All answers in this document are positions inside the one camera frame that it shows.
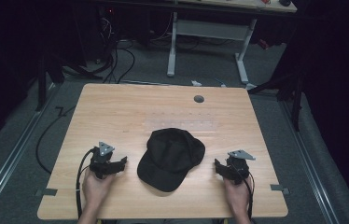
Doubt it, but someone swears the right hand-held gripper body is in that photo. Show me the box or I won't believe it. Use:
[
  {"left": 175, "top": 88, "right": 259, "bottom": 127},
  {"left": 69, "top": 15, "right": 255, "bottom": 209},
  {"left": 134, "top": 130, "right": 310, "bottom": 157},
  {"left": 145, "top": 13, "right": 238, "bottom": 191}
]
[{"left": 225, "top": 149, "right": 257, "bottom": 185}]

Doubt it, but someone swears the black baseball cap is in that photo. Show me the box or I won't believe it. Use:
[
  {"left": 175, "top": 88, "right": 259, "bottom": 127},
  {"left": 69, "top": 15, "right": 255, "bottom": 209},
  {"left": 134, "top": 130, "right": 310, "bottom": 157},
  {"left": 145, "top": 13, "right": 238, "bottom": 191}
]
[{"left": 136, "top": 127, "right": 206, "bottom": 193}]

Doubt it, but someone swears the person's right hand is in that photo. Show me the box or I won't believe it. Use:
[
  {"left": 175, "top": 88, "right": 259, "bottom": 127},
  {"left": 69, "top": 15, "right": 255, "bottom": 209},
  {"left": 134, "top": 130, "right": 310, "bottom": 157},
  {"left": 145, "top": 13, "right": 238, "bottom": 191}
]
[{"left": 223, "top": 175, "right": 253, "bottom": 217}]

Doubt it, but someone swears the person's left hand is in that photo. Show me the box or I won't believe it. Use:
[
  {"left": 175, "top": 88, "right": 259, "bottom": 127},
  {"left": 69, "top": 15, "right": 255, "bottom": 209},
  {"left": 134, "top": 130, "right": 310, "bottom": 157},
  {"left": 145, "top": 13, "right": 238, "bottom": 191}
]
[{"left": 81, "top": 169, "right": 117, "bottom": 214}]

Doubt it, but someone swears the grey tape piece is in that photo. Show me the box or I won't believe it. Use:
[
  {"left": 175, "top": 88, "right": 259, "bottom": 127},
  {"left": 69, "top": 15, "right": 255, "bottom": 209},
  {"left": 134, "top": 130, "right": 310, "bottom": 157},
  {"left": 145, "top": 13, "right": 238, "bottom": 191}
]
[
  {"left": 269, "top": 183, "right": 290, "bottom": 196},
  {"left": 35, "top": 188, "right": 59, "bottom": 198}
]

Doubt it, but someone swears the black metal stand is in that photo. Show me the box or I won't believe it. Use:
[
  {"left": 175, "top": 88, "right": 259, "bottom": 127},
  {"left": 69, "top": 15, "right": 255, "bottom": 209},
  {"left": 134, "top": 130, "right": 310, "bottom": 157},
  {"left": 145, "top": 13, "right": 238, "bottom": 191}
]
[
  {"left": 35, "top": 46, "right": 104, "bottom": 112},
  {"left": 247, "top": 69, "right": 305, "bottom": 133}
]

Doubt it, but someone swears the white-legged desk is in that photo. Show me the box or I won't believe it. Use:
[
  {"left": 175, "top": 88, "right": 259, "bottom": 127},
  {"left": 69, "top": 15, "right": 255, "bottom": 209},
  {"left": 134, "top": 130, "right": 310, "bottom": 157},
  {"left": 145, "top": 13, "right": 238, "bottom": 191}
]
[{"left": 166, "top": 0, "right": 299, "bottom": 91}]

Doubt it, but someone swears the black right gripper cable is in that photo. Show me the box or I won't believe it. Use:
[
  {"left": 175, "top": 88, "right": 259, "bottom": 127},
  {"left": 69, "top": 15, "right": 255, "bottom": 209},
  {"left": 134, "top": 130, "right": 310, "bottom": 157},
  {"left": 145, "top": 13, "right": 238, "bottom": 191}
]
[{"left": 230, "top": 161, "right": 256, "bottom": 220}]

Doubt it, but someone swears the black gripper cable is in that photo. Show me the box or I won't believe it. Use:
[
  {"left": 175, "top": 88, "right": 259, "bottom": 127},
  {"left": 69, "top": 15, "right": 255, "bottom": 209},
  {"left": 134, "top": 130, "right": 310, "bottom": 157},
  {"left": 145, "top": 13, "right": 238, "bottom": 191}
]
[
  {"left": 230, "top": 161, "right": 256, "bottom": 220},
  {"left": 75, "top": 147, "right": 98, "bottom": 220}
]

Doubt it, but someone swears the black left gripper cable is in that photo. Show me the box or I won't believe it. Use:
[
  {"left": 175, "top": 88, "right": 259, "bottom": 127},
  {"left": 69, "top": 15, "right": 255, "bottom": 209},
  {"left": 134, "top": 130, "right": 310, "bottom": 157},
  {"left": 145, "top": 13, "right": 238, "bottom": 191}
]
[{"left": 75, "top": 147, "right": 98, "bottom": 220}]

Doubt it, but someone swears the metal floor rail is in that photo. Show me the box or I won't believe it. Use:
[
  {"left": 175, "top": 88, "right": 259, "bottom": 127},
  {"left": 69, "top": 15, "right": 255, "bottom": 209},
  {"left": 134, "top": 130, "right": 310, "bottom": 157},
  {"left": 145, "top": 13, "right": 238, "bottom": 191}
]
[
  {"left": 279, "top": 99, "right": 341, "bottom": 224},
  {"left": 0, "top": 83, "right": 59, "bottom": 224}
]

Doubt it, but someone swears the black floor cable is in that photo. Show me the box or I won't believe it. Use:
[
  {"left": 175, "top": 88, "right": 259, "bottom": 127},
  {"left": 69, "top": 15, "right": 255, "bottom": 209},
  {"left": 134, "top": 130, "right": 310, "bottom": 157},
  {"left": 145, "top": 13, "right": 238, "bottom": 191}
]
[{"left": 35, "top": 105, "right": 77, "bottom": 175}]

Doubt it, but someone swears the bundle of black floor cables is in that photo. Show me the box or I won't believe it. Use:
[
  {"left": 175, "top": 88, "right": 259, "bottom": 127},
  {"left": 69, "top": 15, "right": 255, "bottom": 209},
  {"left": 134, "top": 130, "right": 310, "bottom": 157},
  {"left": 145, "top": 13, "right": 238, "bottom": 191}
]
[{"left": 99, "top": 15, "right": 137, "bottom": 85}]

